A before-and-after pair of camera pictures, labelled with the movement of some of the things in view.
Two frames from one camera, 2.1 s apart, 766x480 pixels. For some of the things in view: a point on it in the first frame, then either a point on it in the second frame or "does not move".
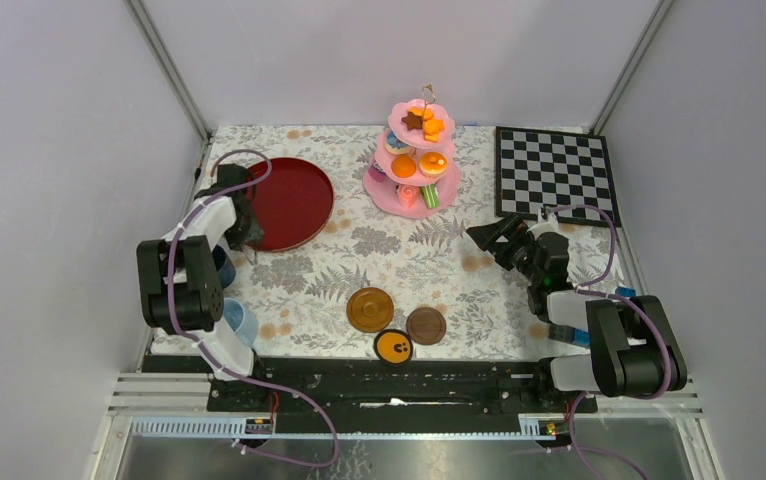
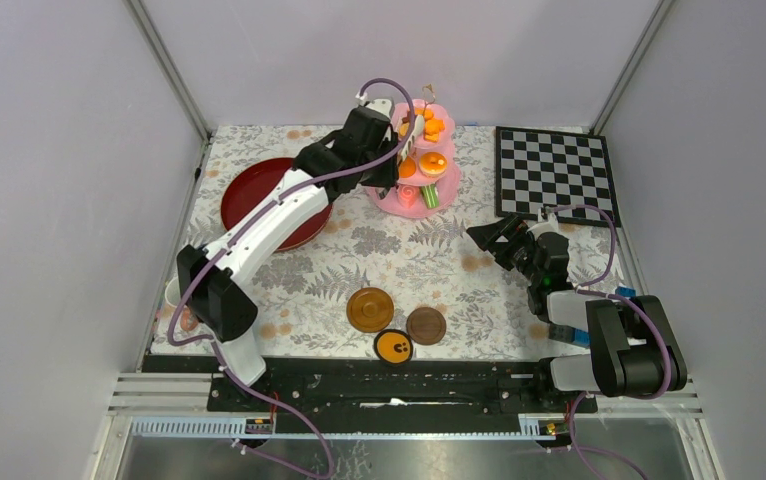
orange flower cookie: [434, 126] does not move
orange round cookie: [403, 166] does not move
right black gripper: [512, 228] does not move
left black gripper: [238, 239] to [388, 177]
